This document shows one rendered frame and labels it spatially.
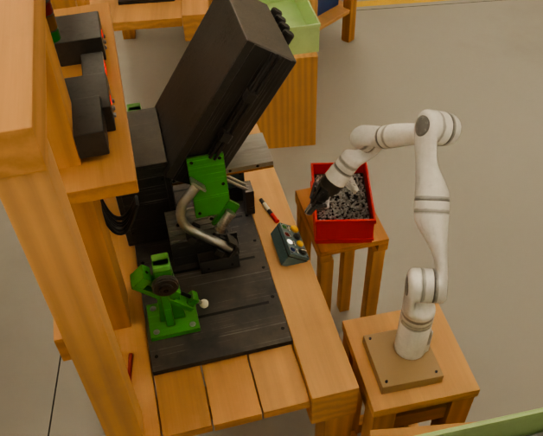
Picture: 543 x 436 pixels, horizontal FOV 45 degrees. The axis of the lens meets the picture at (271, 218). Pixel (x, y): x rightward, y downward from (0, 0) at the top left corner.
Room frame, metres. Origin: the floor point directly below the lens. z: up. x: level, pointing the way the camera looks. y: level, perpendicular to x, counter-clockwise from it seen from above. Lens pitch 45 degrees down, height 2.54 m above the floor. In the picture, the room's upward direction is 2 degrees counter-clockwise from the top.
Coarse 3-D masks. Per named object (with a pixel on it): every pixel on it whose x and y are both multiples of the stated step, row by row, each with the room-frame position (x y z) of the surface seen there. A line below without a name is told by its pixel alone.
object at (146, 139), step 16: (128, 112) 1.81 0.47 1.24; (144, 112) 1.80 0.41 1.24; (144, 128) 1.72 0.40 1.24; (144, 144) 1.63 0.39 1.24; (160, 144) 1.63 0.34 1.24; (144, 160) 1.55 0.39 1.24; (160, 160) 1.55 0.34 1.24; (144, 176) 1.53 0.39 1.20; (160, 176) 1.54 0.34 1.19; (144, 192) 1.52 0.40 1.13; (160, 192) 1.53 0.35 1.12; (128, 208) 1.51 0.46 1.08; (144, 208) 1.52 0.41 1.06; (160, 208) 1.53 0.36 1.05; (144, 224) 1.52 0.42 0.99; (160, 224) 1.53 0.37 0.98; (128, 240) 1.51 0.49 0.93; (144, 240) 1.52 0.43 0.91
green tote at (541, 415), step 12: (540, 408) 0.82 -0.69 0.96; (492, 420) 0.79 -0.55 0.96; (504, 420) 0.80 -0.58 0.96; (516, 420) 0.80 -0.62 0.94; (528, 420) 0.81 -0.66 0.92; (540, 420) 0.82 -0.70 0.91; (432, 432) 0.77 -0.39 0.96; (444, 432) 0.77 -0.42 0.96; (456, 432) 0.77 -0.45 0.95; (468, 432) 0.78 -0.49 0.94; (480, 432) 0.78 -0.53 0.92; (492, 432) 0.79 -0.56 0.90; (504, 432) 0.80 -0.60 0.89; (516, 432) 0.81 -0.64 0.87; (528, 432) 0.81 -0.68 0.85; (540, 432) 0.82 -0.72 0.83
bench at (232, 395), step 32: (128, 256) 1.48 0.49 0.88; (128, 288) 1.34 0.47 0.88; (128, 352) 1.10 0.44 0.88; (256, 352) 1.08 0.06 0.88; (288, 352) 1.08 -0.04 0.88; (160, 384) 0.98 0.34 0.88; (192, 384) 0.98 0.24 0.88; (224, 384) 0.98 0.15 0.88; (256, 384) 0.97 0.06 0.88; (288, 384) 0.97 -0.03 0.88; (160, 416) 0.88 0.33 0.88; (192, 416) 0.88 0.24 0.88; (224, 416) 0.88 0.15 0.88; (256, 416) 0.88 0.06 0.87; (352, 416) 0.94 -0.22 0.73
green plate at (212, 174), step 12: (204, 156) 1.53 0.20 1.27; (192, 168) 1.51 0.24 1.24; (204, 168) 1.51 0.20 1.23; (216, 168) 1.52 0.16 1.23; (204, 180) 1.50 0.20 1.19; (216, 180) 1.51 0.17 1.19; (204, 192) 1.49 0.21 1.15; (216, 192) 1.50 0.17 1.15; (228, 192) 1.50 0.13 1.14; (204, 204) 1.48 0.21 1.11; (216, 204) 1.49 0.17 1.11; (204, 216) 1.47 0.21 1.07
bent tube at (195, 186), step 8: (192, 184) 1.46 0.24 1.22; (200, 184) 1.49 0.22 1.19; (192, 192) 1.46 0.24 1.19; (184, 200) 1.45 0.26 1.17; (176, 208) 1.44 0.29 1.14; (184, 208) 1.44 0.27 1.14; (176, 216) 1.43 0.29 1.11; (184, 216) 1.43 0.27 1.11; (184, 224) 1.42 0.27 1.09; (192, 232) 1.42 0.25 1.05; (200, 232) 1.42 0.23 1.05; (208, 240) 1.42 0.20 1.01; (216, 240) 1.42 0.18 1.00; (224, 240) 1.44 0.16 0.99; (224, 248) 1.42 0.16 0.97; (232, 248) 1.42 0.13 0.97
